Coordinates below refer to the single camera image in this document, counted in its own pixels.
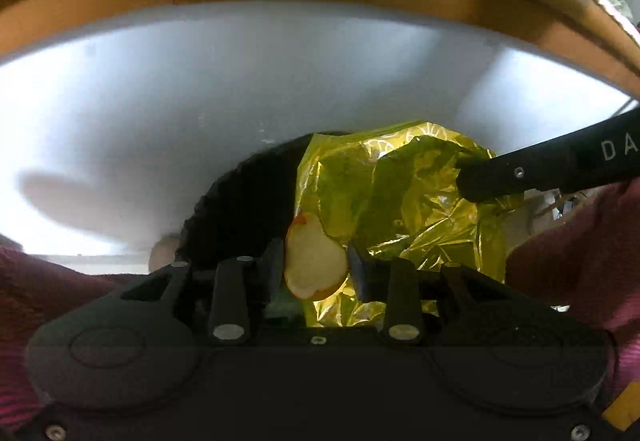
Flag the maroon striped pants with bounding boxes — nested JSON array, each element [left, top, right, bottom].
[[0, 180, 640, 428]]

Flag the bitten apple piece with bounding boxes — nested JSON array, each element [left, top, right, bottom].
[[283, 212, 349, 300]]

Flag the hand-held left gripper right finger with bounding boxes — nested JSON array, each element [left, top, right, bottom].
[[346, 241, 507, 345]]

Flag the black garbage bag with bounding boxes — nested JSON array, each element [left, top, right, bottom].
[[180, 131, 351, 273]]

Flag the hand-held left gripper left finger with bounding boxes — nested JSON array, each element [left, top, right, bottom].
[[120, 236, 287, 347]]

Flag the gold foil wrapper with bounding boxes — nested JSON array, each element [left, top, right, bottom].
[[295, 120, 526, 328]]

